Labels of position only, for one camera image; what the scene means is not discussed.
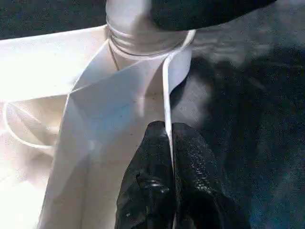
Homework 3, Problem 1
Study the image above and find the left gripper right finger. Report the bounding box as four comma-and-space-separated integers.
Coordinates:
171, 122, 251, 229

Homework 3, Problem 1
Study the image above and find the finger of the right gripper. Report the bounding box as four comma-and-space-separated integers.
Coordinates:
150, 0, 278, 32

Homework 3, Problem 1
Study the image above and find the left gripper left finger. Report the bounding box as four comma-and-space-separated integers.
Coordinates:
114, 120, 177, 229

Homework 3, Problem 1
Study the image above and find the white plastic table leg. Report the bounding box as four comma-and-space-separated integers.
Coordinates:
105, 0, 195, 58

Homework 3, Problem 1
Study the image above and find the white plastic table top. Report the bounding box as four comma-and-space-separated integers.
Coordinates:
0, 24, 197, 229

